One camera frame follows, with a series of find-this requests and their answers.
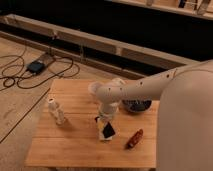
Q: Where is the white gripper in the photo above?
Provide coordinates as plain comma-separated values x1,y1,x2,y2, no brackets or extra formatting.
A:
95,103,118,134

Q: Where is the white sponge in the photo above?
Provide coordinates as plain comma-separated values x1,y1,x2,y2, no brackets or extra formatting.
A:
99,131,115,141

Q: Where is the blue power box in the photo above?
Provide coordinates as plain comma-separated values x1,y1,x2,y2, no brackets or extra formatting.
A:
27,61,45,74

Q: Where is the clear plastic bottle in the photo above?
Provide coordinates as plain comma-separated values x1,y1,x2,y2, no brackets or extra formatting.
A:
48,98,66,125

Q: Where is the dark bowl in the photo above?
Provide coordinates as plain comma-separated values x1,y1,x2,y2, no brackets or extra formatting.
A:
122,100,152,113

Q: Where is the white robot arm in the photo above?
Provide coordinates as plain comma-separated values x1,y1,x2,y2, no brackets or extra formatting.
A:
88,59,213,171

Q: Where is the wooden table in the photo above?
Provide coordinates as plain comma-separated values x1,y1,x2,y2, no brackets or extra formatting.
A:
25,79,159,168

